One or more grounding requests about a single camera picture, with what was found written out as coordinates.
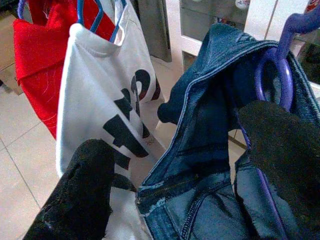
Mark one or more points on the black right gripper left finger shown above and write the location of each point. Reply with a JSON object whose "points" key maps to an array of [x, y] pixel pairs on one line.
{"points": [[82, 190]]}

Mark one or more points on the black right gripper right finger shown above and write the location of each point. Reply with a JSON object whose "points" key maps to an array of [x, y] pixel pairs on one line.
{"points": [[287, 160]]}

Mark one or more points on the dark blue denim garment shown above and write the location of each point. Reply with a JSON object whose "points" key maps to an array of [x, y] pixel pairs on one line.
{"points": [[200, 120]]}

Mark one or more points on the blue plastic hanger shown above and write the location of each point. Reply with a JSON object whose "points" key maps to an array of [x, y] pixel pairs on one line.
{"points": [[96, 22]]}

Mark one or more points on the white printed T-shirt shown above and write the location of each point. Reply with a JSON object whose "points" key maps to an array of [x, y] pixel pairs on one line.
{"points": [[87, 87]]}

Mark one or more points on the red garment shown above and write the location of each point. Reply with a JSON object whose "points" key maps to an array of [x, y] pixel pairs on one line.
{"points": [[37, 62]]}

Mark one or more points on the white glass-door cabinet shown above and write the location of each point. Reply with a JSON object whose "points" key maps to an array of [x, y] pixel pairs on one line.
{"points": [[175, 25]]}

